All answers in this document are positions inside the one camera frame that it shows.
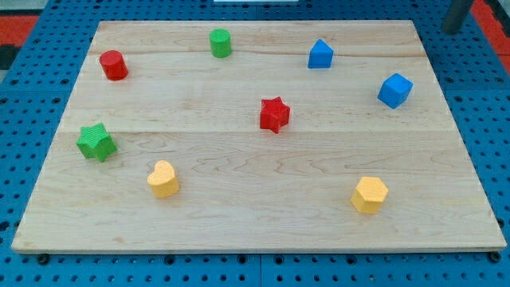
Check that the wooden board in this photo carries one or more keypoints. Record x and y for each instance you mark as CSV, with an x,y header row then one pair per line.
x,y
247,190

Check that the red star block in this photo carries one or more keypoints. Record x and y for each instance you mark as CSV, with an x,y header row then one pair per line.
x,y
274,114

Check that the yellow heart block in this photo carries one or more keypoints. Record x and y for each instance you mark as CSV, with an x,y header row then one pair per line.
x,y
163,180

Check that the green cylinder block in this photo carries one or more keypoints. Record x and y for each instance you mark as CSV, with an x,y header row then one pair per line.
x,y
220,43

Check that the blue triangular prism block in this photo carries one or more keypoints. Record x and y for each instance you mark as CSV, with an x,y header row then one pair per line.
x,y
320,56

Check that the yellow hexagon block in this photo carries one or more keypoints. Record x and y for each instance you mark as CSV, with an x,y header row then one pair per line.
x,y
369,195

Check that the blue cube block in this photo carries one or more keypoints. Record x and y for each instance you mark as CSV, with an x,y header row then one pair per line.
x,y
395,90

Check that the green star block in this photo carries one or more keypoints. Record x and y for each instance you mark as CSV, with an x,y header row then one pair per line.
x,y
96,142

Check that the red cylinder block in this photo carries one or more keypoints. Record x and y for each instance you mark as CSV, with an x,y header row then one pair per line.
x,y
113,65

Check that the grey metal post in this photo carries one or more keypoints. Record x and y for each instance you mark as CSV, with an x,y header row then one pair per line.
x,y
455,16

